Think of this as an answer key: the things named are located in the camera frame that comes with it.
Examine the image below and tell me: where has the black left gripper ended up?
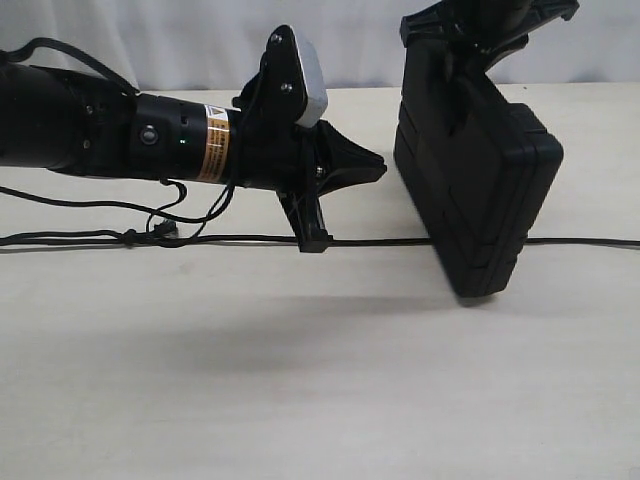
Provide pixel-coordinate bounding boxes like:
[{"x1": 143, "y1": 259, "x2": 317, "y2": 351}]
[{"x1": 227, "y1": 108, "x2": 387, "y2": 253}]

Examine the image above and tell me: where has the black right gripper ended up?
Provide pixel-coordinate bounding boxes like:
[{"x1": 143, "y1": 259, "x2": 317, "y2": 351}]
[{"x1": 400, "y1": 0, "x2": 580, "y2": 136}]

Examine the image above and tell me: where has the black plastic carrying case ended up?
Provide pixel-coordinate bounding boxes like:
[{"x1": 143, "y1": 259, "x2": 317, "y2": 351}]
[{"x1": 394, "y1": 41, "x2": 564, "y2": 298}]

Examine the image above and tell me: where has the black braided rope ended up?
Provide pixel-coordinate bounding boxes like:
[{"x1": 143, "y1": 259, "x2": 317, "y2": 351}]
[{"x1": 0, "y1": 222, "x2": 640, "y2": 249}]

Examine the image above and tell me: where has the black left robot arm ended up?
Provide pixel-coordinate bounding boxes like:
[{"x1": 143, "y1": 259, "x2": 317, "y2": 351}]
[{"x1": 1, "y1": 64, "x2": 386, "y2": 253}]

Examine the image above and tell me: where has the white backdrop curtain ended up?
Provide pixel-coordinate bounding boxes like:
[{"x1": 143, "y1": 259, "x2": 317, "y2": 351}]
[{"x1": 1, "y1": 1, "x2": 639, "y2": 90}]

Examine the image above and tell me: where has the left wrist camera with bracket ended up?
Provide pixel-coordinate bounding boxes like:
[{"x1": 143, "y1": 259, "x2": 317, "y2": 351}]
[{"x1": 262, "y1": 24, "x2": 328, "y2": 129}]

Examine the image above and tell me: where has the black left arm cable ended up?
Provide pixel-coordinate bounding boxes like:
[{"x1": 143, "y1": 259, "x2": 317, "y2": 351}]
[{"x1": 0, "y1": 37, "x2": 261, "y2": 247}]

